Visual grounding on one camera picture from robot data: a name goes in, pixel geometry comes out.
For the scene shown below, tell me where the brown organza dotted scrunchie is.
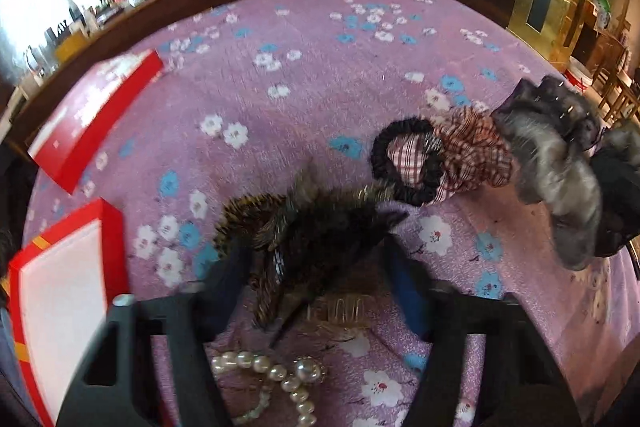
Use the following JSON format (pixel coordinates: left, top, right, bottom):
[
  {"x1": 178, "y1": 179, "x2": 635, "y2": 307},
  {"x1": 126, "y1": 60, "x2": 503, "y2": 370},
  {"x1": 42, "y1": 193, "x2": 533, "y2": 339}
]
[{"x1": 491, "y1": 76, "x2": 639, "y2": 271}]

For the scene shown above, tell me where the red plaid scrunchie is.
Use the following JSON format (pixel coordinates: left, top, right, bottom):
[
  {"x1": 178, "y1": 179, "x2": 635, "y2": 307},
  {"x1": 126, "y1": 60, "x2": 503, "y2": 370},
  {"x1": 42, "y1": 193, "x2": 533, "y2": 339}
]
[{"x1": 383, "y1": 106, "x2": 514, "y2": 207}]

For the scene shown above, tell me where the black thin hair tie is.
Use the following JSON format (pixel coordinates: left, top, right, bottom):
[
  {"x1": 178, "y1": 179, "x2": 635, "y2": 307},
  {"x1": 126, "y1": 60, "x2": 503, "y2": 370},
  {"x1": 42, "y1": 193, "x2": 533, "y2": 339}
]
[{"x1": 370, "y1": 116, "x2": 446, "y2": 208}]

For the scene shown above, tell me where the red open gift box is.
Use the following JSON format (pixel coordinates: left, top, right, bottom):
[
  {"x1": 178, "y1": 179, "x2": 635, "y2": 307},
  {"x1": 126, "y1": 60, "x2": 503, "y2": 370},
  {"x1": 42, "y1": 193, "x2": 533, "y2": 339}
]
[{"x1": 9, "y1": 198, "x2": 129, "y2": 426}]

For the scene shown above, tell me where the gold hair comb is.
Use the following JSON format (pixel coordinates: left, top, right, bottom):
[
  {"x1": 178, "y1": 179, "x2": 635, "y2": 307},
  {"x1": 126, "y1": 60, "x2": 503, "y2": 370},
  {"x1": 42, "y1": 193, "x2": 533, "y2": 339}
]
[{"x1": 302, "y1": 294, "x2": 372, "y2": 341}]

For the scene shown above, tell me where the red floral box lid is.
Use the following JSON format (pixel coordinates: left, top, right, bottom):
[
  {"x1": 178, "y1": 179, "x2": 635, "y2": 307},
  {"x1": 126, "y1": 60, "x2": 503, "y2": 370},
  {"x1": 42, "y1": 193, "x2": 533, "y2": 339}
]
[{"x1": 28, "y1": 49, "x2": 164, "y2": 194}]

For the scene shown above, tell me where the purple floral bedspread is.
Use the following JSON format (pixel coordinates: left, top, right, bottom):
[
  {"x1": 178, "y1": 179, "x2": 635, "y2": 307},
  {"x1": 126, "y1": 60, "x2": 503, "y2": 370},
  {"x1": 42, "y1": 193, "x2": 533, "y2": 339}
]
[{"x1": 24, "y1": 0, "x2": 639, "y2": 424}]

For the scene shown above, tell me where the dark wooden headboard shelf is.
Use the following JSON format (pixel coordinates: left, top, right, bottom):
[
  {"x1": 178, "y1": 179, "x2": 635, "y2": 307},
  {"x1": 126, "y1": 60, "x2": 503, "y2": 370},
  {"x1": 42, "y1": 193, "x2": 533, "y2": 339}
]
[{"x1": 4, "y1": 0, "x2": 236, "y2": 148}]

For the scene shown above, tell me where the pearl bracelet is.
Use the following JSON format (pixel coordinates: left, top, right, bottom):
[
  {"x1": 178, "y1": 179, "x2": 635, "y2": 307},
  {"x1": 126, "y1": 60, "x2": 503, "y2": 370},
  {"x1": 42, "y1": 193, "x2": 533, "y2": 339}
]
[{"x1": 209, "y1": 349, "x2": 329, "y2": 427}]

